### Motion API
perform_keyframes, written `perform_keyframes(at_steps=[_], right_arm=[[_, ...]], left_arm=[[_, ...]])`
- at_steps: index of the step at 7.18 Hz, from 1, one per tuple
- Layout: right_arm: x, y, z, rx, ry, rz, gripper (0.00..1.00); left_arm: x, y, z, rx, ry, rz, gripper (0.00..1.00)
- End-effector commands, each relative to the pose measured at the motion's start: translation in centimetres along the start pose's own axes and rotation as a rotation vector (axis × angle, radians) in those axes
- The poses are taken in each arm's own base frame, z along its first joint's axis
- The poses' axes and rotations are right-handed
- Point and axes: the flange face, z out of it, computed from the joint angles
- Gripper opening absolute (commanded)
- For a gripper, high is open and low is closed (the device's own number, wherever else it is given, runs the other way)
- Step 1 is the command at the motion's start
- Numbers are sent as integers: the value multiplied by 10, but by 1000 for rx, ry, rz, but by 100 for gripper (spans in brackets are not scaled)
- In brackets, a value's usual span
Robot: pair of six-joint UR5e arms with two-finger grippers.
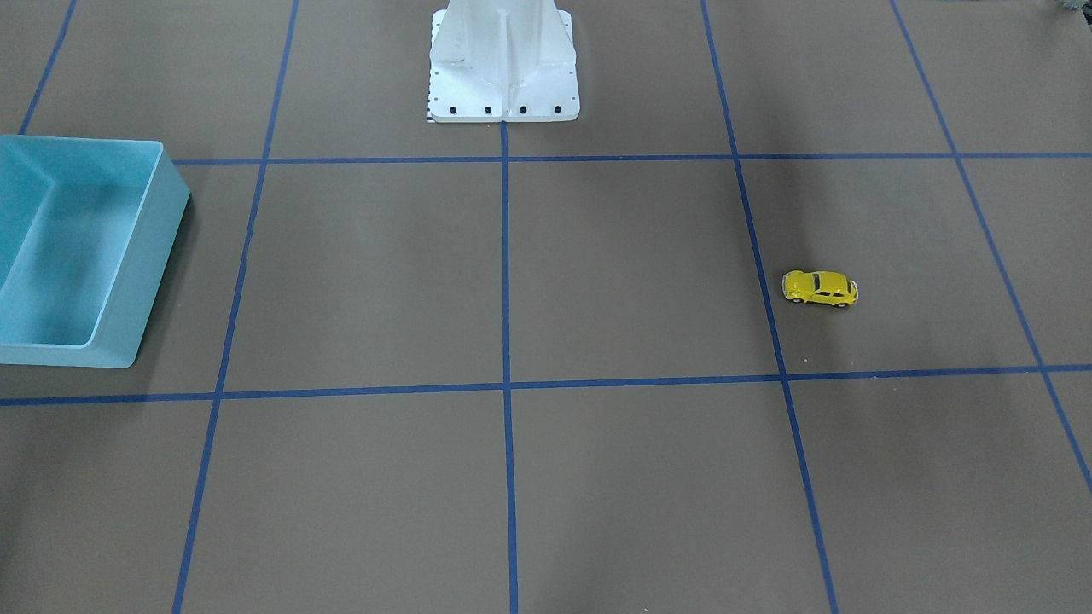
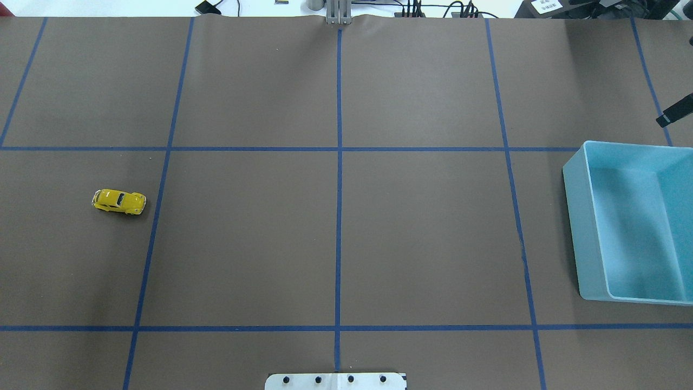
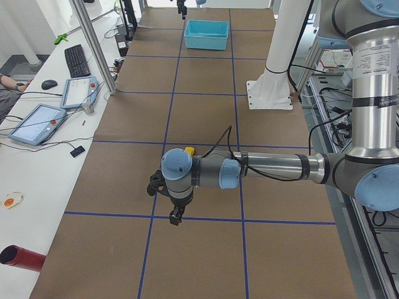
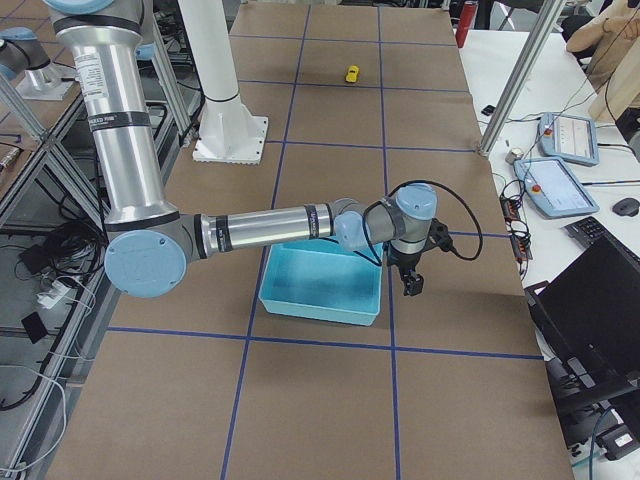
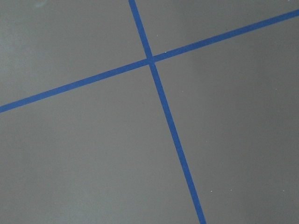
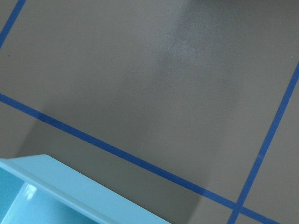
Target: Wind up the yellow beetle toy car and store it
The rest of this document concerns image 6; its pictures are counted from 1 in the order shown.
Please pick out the light blue plastic bin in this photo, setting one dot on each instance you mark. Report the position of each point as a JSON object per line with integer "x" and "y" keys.
{"x": 41, "y": 190}

